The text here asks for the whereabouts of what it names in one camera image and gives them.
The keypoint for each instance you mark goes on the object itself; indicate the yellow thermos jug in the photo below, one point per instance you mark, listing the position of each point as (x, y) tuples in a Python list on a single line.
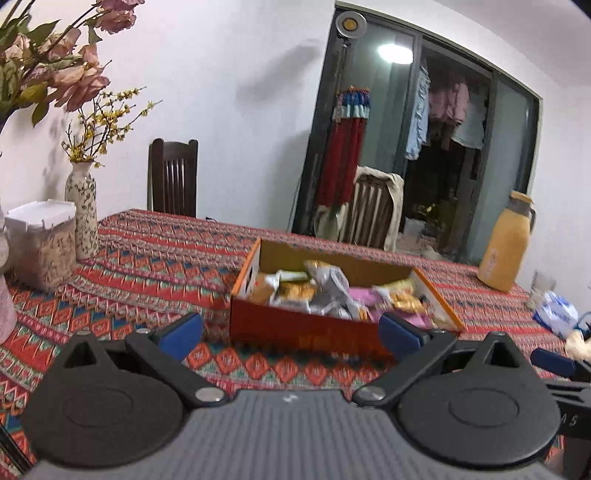
[(503, 249)]

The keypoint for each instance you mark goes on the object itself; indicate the brown slatted wooden chair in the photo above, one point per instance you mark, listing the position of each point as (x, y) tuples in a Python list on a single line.
[(369, 207)]

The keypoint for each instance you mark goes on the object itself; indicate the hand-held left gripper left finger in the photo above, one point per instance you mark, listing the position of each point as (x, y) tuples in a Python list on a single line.
[(182, 332)]

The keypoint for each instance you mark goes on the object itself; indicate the round lamp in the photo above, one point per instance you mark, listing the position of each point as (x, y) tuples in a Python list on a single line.
[(351, 24)]

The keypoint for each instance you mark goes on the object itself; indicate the small white plastic container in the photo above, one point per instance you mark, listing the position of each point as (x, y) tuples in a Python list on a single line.
[(413, 228)]

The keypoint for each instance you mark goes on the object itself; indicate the pink artificial flowers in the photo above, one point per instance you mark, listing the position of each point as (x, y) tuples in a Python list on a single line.
[(69, 78)]

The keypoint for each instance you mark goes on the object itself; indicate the dark wooden chair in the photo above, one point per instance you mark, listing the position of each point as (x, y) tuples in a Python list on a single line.
[(173, 175)]

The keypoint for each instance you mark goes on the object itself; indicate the orange cardboard box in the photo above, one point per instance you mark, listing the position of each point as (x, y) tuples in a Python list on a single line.
[(286, 330)]

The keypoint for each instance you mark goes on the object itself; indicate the orange spicy strip packet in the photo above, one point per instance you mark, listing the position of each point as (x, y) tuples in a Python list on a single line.
[(401, 297)]

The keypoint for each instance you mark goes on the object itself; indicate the dark framed glass door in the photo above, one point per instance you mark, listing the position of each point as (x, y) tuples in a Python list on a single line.
[(508, 161)]

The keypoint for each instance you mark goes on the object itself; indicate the clear seed container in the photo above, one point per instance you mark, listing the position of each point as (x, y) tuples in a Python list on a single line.
[(41, 249)]

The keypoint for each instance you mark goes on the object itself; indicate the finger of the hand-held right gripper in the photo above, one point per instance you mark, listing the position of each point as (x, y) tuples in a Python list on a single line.
[(551, 361)]

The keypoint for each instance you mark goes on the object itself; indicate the white blue tissue pack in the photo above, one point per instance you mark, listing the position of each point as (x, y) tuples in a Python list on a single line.
[(556, 316)]

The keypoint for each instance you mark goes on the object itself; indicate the yellow flower sprigs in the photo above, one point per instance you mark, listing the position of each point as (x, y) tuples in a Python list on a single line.
[(104, 122)]

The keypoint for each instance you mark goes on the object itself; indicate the cream crumpled object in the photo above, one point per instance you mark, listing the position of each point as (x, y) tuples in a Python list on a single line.
[(579, 345)]

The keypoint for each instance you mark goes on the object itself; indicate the red blue tasselled hanging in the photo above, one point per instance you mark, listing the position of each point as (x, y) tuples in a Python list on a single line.
[(346, 147)]

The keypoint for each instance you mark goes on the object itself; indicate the light blue hanging garment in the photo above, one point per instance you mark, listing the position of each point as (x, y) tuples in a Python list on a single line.
[(415, 120)]

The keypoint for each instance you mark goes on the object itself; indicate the purple snack packet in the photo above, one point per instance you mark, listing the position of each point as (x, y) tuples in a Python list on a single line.
[(418, 318), (364, 299)]

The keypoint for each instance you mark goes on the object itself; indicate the speckled ceramic vase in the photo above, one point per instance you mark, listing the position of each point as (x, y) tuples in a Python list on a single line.
[(82, 212)]

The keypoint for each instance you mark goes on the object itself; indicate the white oat crisp packet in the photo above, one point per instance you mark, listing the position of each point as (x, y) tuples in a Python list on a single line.
[(295, 291)]

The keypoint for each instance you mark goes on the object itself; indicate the yellow-green snack packet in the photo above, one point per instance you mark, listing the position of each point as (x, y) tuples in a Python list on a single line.
[(293, 277)]

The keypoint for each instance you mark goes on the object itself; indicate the pink hanging garment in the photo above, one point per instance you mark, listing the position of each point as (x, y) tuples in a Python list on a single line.
[(448, 101)]

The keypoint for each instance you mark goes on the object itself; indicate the clear glass cup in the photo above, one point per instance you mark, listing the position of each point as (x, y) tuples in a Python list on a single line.
[(541, 288)]

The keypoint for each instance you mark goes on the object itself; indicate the white hanging garment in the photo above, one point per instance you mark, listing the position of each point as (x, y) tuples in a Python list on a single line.
[(468, 131)]

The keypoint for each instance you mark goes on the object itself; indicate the red patterned tablecloth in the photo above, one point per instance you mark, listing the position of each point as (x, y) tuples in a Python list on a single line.
[(152, 277)]

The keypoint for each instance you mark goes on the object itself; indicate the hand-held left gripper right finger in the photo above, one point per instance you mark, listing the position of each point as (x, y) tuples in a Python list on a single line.
[(399, 333)]

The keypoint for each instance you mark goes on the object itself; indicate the chair with draped cloth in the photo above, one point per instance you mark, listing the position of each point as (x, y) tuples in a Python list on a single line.
[(395, 198)]

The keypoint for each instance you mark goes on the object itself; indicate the clear orange cookie packet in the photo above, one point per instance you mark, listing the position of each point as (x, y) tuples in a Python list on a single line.
[(261, 288)]

